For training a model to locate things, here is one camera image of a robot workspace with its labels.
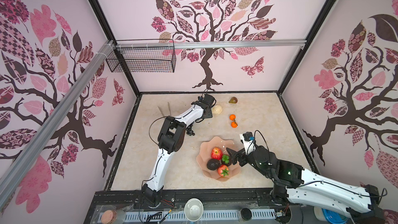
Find dark purple mangosteen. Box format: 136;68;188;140
221;154;232;167

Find cream white pear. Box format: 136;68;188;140
211;104;223;115

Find red apple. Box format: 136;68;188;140
210;147;223;160

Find red strawberry fruit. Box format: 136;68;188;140
217;164;229;177

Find dark avocado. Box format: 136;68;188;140
206;159;221;171

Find brown green pear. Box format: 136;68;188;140
229;97;238;104

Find pink scalloped fruit bowl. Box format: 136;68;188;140
197;136;240;181

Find orange tangerine pair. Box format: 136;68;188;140
229;114;238;128

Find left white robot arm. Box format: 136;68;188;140
141;94;216;207

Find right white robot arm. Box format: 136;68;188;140
227;145;386;224

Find dark purple grape bunch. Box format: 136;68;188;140
186;124;195;136

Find silver metal tongs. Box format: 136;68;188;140
158;102;173;117

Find black round cap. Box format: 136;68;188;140
240;208;252;221

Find white cup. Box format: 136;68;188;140
184;198;204;223

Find blue lidded container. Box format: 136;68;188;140
314;207;348;224

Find pink round lid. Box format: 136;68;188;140
101;209;117;224

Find black wire basket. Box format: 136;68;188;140
106;38;177;73

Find aluminium rail back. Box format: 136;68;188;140
116;39;307;49

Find aluminium rail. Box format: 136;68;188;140
116;39;307;49
1;40;115;207

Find aluminium rail left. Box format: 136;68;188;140
1;40;115;207

